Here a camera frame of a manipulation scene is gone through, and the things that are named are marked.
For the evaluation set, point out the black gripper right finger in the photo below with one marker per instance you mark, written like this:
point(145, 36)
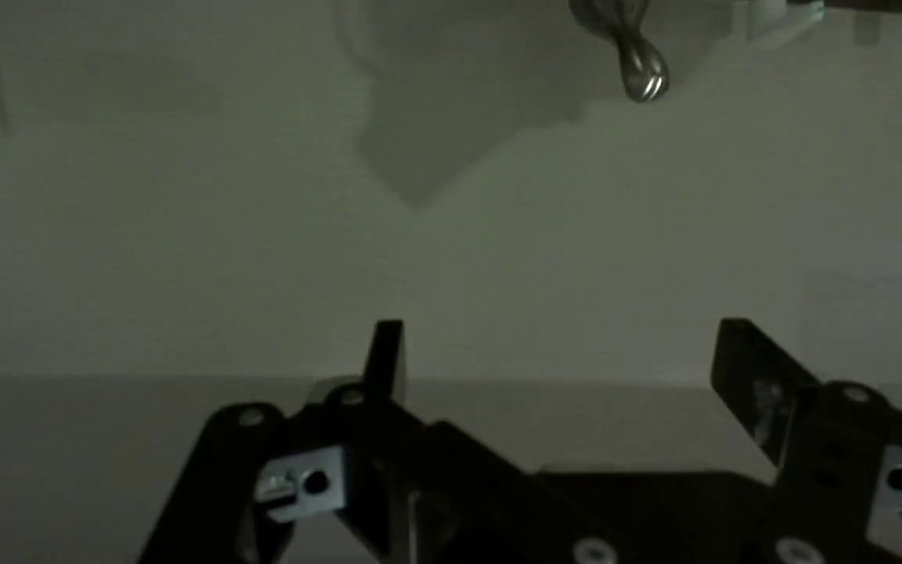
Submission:
point(847, 470)

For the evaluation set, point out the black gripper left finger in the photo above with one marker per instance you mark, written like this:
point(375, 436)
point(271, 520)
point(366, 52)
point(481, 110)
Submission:
point(313, 490)

